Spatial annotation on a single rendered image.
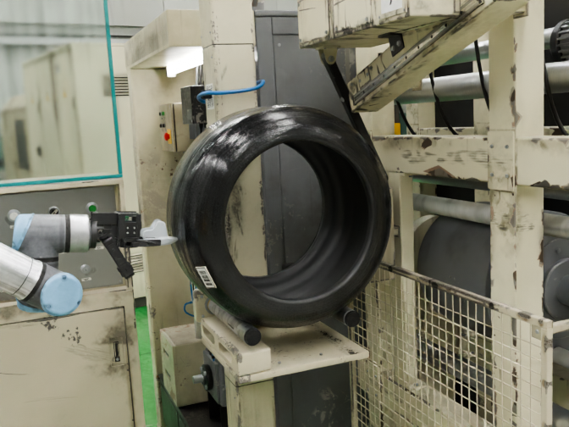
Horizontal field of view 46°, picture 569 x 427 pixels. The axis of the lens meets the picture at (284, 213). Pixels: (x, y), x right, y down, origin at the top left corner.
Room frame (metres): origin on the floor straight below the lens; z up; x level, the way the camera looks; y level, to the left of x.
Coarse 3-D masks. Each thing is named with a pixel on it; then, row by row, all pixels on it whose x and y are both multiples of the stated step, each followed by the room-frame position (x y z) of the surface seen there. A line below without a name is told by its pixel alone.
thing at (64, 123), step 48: (0, 0) 2.07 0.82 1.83; (48, 0) 2.12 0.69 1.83; (96, 0) 2.18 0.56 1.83; (0, 48) 2.07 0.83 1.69; (48, 48) 2.12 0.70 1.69; (96, 48) 2.17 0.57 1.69; (0, 96) 2.06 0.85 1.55; (48, 96) 2.11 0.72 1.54; (96, 96) 2.17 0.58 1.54; (0, 144) 2.06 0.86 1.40; (48, 144) 2.11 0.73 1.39; (96, 144) 2.16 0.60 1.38
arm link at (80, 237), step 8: (72, 216) 1.52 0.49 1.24; (80, 216) 1.53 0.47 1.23; (88, 216) 1.54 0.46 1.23; (72, 224) 1.50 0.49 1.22; (80, 224) 1.51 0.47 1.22; (88, 224) 1.52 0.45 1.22; (72, 232) 1.50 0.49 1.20; (80, 232) 1.50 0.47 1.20; (88, 232) 1.51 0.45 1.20; (72, 240) 1.50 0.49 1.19; (80, 240) 1.50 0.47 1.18; (88, 240) 1.51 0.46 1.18; (72, 248) 1.51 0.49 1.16; (80, 248) 1.51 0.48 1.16; (88, 248) 1.52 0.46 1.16
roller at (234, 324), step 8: (208, 304) 1.89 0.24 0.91; (216, 304) 1.84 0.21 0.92; (216, 312) 1.81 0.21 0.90; (224, 312) 1.76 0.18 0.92; (224, 320) 1.74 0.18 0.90; (232, 320) 1.69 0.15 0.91; (240, 320) 1.66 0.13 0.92; (232, 328) 1.67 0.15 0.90; (240, 328) 1.62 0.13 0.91; (248, 328) 1.60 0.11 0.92; (256, 328) 1.60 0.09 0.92; (240, 336) 1.61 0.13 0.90; (248, 336) 1.58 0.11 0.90; (256, 336) 1.59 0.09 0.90; (248, 344) 1.59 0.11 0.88; (256, 344) 1.59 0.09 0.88
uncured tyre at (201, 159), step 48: (192, 144) 1.74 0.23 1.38; (240, 144) 1.58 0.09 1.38; (288, 144) 1.92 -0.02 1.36; (336, 144) 1.66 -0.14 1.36; (192, 192) 1.56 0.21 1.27; (336, 192) 1.96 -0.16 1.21; (384, 192) 1.72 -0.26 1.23; (192, 240) 1.55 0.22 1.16; (336, 240) 1.95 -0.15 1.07; (384, 240) 1.72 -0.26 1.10; (240, 288) 1.56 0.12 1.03; (288, 288) 1.89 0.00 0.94; (336, 288) 1.65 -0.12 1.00
